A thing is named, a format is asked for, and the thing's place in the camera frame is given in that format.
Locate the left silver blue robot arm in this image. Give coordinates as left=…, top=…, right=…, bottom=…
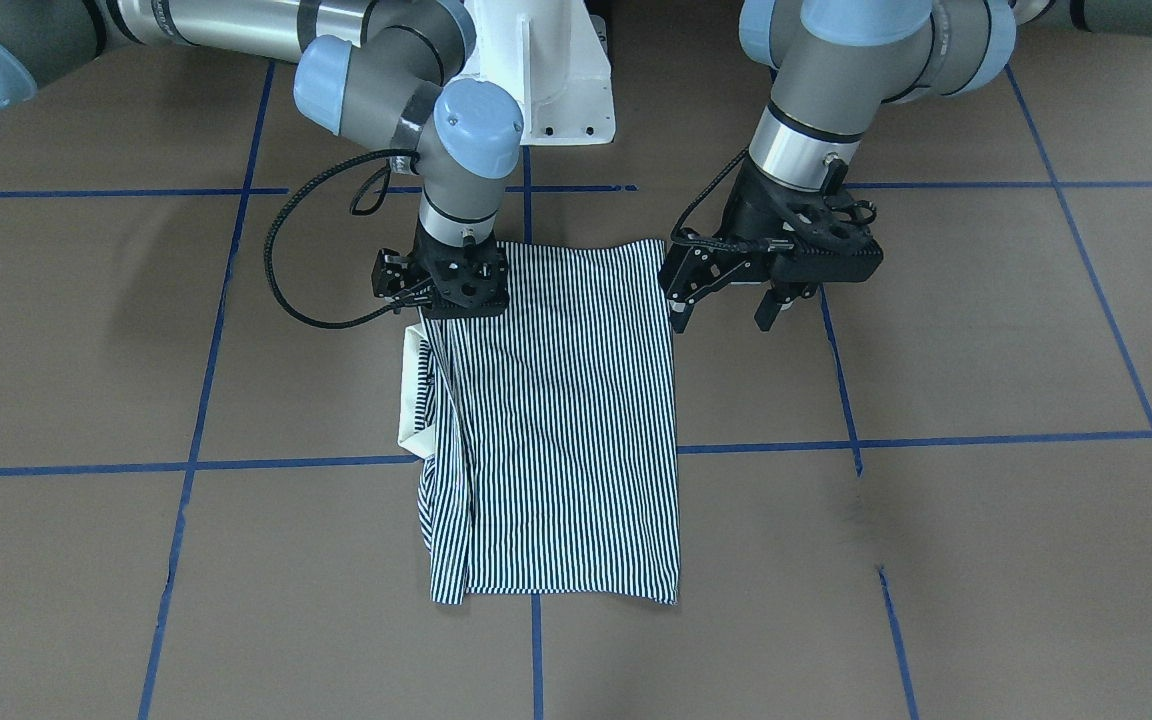
left=658, top=1, right=1152, bottom=333

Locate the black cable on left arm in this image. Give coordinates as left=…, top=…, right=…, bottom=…
left=670, top=147, right=752, bottom=247

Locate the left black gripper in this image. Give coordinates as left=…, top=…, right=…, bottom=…
left=658, top=160, right=884, bottom=334

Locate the striped polo shirt white collar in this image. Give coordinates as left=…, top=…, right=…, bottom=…
left=397, top=238, right=680, bottom=605

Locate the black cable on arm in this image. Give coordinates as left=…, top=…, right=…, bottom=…
left=264, top=147, right=427, bottom=329
left=670, top=147, right=752, bottom=247

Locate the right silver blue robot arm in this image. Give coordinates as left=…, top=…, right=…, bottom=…
left=0, top=1, right=524, bottom=329

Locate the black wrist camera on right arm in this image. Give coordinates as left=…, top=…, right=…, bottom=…
left=371, top=249, right=433, bottom=306

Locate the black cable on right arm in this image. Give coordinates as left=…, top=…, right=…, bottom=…
left=264, top=147, right=427, bottom=329

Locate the white camera mast with base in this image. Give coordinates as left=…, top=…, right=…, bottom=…
left=462, top=1, right=617, bottom=147

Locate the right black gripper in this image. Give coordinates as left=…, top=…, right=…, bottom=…
left=410, top=225, right=509, bottom=319

